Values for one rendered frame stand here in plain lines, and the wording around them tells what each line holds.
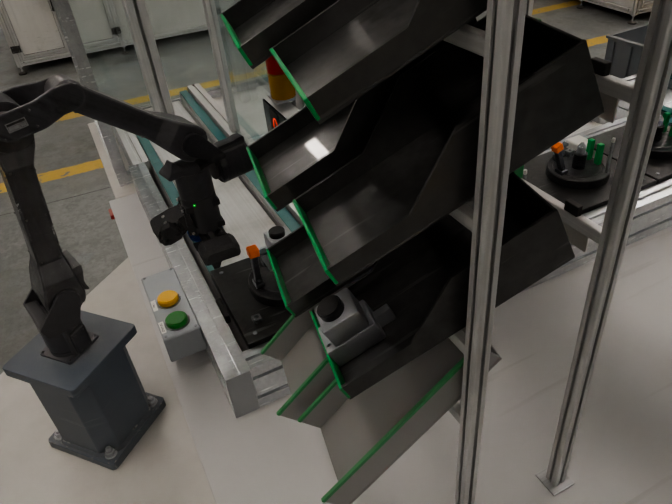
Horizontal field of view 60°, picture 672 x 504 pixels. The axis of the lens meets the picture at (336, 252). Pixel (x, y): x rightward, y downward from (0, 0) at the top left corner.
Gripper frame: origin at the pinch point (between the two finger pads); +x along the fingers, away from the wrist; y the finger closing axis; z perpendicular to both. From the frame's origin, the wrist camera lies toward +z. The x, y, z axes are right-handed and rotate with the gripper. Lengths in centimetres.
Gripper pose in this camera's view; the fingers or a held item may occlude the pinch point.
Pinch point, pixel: (212, 251)
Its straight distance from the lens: 105.2
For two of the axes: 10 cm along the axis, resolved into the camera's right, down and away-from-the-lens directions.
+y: 4.5, 5.0, -7.4
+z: -8.9, 3.3, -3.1
